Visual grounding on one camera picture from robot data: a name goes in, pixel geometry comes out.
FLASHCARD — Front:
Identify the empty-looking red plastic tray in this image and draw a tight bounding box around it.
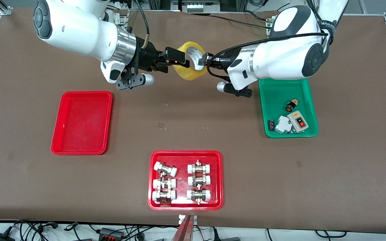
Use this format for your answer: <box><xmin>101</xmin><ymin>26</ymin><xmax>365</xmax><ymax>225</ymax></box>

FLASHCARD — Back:
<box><xmin>51</xmin><ymin>91</ymin><xmax>113</xmax><ymax>156</ymax></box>

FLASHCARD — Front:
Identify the long black table cable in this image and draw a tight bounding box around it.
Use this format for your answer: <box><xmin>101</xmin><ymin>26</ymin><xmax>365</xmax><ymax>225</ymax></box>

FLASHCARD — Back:
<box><xmin>210</xmin><ymin>15</ymin><xmax>270</xmax><ymax>30</ymax></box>

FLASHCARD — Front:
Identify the white metal pipe fitting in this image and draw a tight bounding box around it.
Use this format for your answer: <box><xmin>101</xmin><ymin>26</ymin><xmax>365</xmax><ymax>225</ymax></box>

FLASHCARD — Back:
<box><xmin>187</xmin><ymin>160</ymin><xmax>212</xmax><ymax>174</ymax></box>
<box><xmin>187</xmin><ymin>188</ymin><xmax>211</xmax><ymax>205</ymax></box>
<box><xmin>152</xmin><ymin>177</ymin><xmax>177</xmax><ymax>190</ymax></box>
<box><xmin>152</xmin><ymin>189</ymin><xmax>177</xmax><ymax>204</ymax></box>
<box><xmin>154</xmin><ymin>161</ymin><xmax>178</xmax><ymax>177</ymax></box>
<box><xmin>188</xmin><ymin>174</ymin><xmax>211</xmax><ymax>187</ymax></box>

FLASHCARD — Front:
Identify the white circuit breaker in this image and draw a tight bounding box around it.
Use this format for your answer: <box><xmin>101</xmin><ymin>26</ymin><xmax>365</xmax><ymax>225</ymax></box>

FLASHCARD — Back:
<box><xmin>274</xmin><ymin>115</ymin><xmax>293</xmax><ymax>134</ymax></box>

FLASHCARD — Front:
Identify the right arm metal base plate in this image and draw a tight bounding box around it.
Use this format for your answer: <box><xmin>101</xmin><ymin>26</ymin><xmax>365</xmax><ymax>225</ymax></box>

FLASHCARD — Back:
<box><xmin>113</xmin><ymin>10</ymin><xmax>128</xmax><ymax>28</ymax></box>

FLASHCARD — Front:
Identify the green plastic tray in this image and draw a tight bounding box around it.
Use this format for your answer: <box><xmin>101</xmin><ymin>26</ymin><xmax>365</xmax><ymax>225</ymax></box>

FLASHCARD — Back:
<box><xmin>259</xmin><ymin>78</ymin><xmax>319</xmax><ymax>138</ymax></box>

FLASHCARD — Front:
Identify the silver metal bracket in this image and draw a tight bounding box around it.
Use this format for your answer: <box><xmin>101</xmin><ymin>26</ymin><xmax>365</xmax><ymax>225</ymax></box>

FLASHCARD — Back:
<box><xmin>179</xmin><ymin>215</ymin><xmax>198</xmax><ymax>225</ymax></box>

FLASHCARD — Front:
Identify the white electrical terminal device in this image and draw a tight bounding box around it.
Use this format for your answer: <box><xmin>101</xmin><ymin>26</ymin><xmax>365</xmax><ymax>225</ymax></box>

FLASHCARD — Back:
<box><xmin>181</xmin><ymin>0</ymin><xmax>221</xmax><ymax>13</ymax></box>

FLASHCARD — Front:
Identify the black connector box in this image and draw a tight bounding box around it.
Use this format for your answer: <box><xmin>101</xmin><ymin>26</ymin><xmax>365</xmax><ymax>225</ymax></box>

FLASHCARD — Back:
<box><xmin>99</xmin><ymin>228</ymin><xmax>125</xmax><ymax>240</ymax></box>

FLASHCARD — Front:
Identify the white switch box red button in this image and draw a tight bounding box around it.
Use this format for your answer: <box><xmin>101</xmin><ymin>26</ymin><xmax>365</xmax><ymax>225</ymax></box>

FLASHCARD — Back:
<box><xmin>287</xmin><ymin>110</ymin><xmax>309</xmax><ymax>133</ymax></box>

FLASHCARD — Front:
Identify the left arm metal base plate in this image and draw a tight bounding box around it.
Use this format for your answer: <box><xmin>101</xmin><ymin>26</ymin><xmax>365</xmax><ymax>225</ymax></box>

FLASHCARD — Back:
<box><xmin>266</xmin><ymin>15</ymin><xmax>278</xmax><ymax>38</ymax></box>

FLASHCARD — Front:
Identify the short black table cable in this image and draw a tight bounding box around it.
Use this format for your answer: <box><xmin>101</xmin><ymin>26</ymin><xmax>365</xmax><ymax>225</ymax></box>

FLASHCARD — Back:
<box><xmin>243</xmin><ymin>11</ymin><xmax>274</xmax><ymax>22</ymax></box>

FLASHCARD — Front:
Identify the yellow tape roll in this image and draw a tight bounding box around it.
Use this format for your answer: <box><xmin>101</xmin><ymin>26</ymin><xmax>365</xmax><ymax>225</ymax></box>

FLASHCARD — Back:
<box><xmin>174</xmin><ymin>42</ymin><xmax>209</xmax><ymax>81</ymax></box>

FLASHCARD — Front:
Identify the red tray holding fittings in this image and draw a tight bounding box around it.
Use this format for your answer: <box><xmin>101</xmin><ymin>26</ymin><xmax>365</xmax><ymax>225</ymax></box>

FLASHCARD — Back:
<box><xmin>148</xmin><ymin>150</ymin><xmax>224</xmax><ymax>211</ymax></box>

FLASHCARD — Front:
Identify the red aluminium profile bar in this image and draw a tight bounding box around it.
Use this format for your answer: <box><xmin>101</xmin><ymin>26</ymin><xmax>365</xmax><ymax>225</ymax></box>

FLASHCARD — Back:
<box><xmin>171</xmin><ymin>215</ymin><xmax>195</xmax><ymax>241</ymax></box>

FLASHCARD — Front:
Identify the black floor cable loop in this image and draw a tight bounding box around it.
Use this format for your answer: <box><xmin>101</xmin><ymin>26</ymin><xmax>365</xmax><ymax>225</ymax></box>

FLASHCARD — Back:
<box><xmin>12</xmin><ymin>219</ymin><xmax>59</xmax><ymax>241</ymax></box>

